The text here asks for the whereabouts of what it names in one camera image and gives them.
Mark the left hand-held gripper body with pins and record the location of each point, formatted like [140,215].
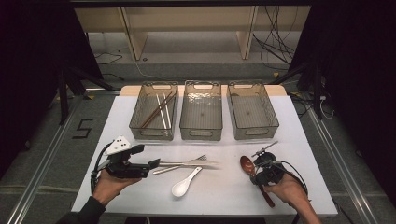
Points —
[124,170]

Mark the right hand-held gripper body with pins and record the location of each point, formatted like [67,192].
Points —
[271,171]

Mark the reddish brown wooden spoon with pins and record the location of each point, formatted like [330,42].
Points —
[247,165]

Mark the white ceramic spoon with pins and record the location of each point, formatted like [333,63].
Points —
[180,189]

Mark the clear grey plastic bin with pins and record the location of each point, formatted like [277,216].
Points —
[250,113]
[146,109]
[200,115]

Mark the brown wooden chopstick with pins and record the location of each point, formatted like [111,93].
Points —
[159,112]
[155,111]

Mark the metal table knife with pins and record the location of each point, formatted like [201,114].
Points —
[199,162]

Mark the metal fork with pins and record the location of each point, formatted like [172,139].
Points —
[202,157]

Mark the person's left hand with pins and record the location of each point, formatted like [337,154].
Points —
[107,188]

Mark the person's right hand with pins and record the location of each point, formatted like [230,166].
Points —
[289,191]

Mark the white table cover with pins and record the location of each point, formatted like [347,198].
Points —
[124,124]

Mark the black metal stand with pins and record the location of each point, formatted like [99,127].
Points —
[317,93]
[63,96]

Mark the dark curtain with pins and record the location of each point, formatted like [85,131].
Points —
[364,93]
[31,77]

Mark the beige wooden desk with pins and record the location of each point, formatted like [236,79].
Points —
[186,18]

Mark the aluminium floor rail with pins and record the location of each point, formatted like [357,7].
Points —
[342,171]
[40,174]

